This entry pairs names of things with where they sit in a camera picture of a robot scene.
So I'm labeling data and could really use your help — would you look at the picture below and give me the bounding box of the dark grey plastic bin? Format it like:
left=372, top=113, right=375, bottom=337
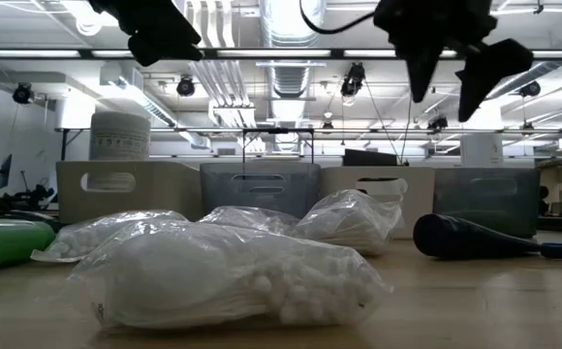
left=433, top=167, right=542, bottom=239

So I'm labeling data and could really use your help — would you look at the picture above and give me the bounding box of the small green bottle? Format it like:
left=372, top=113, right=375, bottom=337
left=0, top=220, right=56, bottom=272

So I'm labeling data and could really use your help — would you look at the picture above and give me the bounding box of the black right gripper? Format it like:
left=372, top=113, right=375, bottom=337
left=372, top=0, right=535, bottom=123

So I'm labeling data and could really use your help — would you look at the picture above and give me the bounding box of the small blue-grey monitor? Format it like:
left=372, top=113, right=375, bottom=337
left=0, top=153, right=14, bottom=190

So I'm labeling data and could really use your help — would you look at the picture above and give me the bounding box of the white plastic bin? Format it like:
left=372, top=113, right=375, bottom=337
left=319, top=167, right=436, bottom=239

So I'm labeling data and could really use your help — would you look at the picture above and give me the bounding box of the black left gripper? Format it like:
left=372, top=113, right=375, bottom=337
left=86, top=0, right=204, bottom=68

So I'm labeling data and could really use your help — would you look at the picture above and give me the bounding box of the black computer monitor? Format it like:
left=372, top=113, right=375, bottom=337
left=342, top=148, right=399, bottom=168

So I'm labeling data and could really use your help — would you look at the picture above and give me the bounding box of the white cylindrical wipes canister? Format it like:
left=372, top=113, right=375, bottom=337
left=86, top=111, right=151, bottom=193

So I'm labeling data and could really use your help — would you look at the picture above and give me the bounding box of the person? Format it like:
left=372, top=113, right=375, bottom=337
left=537, top=185, right=551, bottom=217

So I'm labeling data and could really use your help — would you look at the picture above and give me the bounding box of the smoky translucent plastic bin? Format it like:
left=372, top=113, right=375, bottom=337
left=199, top=162, right=322, bottom=219

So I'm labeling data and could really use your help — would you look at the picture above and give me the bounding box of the white pillar with sign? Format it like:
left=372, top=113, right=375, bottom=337
left=459, top=133, right=505, bottom=169

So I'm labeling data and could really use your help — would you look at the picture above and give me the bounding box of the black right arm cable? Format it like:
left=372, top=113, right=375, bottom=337
left=298, top=0, right=377, bottom=36

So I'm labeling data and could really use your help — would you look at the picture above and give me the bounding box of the pale opaque plastic bin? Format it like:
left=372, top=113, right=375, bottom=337
left=56, top=160, right=203, bottom=225

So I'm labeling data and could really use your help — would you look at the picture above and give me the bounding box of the silver ventilation duct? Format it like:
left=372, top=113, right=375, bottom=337
left=261, top=0, right=324, bottom=101

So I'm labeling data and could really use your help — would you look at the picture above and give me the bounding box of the clear bag of cotton balls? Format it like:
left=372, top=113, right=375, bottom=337
left=198, top=206, right=301, bottom=238
left=293, top=177, right=408, bottom=257
left=67, top=220, right=393, bottom=331
left=30, top=208, right=188, bottom=263

